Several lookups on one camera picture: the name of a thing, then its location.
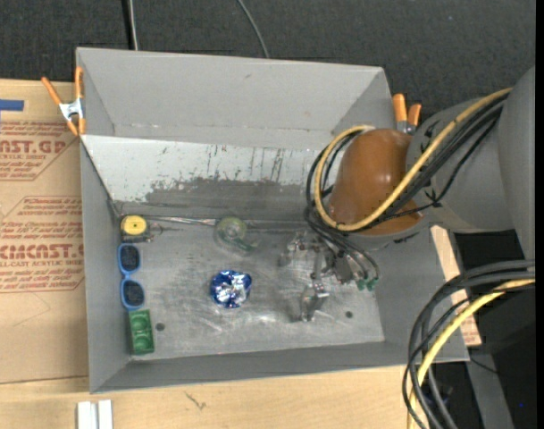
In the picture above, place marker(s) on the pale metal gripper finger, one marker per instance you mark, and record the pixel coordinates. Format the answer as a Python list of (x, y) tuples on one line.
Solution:
[(311, 300), (298, 245)]

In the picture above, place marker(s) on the blue and white crumpled ball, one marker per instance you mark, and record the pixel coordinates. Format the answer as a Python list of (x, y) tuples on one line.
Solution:
[(230, 289)]

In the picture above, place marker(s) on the grey metal bin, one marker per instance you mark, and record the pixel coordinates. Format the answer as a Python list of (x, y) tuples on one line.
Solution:
[(236, 101)]

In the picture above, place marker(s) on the yellow and black tape measure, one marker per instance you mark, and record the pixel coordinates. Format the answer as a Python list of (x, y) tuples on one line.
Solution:
[(133, 227)]

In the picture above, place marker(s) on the blue sunglasses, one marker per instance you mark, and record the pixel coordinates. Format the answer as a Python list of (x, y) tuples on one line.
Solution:
[(131, 280)]

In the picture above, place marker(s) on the green toy brick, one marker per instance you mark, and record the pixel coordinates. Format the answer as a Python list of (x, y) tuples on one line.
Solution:
[(141, 333)]

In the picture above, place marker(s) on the brown cardboard board, red print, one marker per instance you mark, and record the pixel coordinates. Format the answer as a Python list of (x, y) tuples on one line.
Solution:
[(35, 320)]

